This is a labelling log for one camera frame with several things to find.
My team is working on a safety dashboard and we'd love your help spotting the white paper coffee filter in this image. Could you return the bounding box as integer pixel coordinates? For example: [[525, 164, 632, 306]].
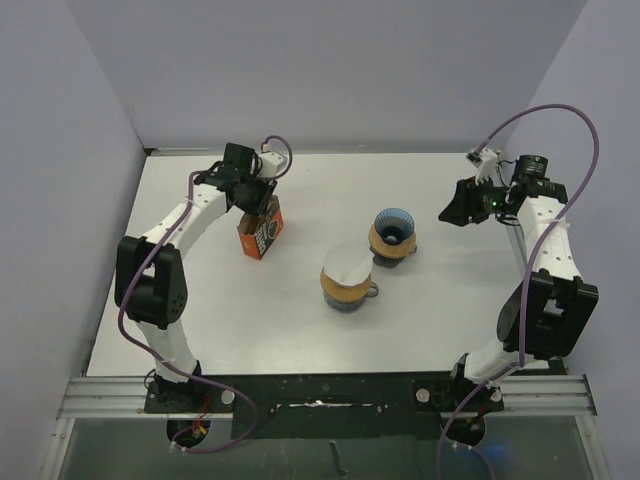
[[323, 244, 373, 287]]

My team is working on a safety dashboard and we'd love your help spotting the blue plastic dripper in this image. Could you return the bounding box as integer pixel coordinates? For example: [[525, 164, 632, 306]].
[[373, 208, 415, 246]]

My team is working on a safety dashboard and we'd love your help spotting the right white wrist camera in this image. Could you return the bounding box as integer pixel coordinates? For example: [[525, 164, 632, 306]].
[[466, 148, 500, 185]]

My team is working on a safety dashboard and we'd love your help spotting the grey glass carafe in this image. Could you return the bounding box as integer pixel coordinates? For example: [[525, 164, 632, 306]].
[[323, 282, 379, 313]]

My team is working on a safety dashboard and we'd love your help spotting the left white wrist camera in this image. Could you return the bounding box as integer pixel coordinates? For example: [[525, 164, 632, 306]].
[[258, 151, 289, 179]]

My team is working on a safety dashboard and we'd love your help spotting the orange coffee filter box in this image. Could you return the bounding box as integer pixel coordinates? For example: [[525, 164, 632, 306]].
[[237, 195, 284, 260]]

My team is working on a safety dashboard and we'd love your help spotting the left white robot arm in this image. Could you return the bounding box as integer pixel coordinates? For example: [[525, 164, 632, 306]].
[[114, 137, 293, 411]]

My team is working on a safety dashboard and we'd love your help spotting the wooden dripper ring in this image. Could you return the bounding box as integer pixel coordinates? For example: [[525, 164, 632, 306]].
[[320, 269, 374, 303], [368, 224, 417, 260]]

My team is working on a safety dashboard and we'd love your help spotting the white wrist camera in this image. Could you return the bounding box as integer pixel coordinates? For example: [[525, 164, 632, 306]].
[[466, 148, 500, 185], [258, 151, 289, 179]]

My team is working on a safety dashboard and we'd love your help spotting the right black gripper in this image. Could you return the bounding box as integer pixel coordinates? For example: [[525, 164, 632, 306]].
[[439, 173, 513, 226]]

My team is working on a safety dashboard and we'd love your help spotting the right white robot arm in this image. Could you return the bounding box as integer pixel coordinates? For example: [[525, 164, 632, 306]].
[[439, 149, 599, 409]]

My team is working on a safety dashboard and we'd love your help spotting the grey plastic dripper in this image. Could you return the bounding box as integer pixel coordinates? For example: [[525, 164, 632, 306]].
[[370, 245, 418, 269]]

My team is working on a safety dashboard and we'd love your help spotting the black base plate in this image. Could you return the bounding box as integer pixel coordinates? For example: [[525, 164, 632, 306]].
[[144, 371, 504, 440]]

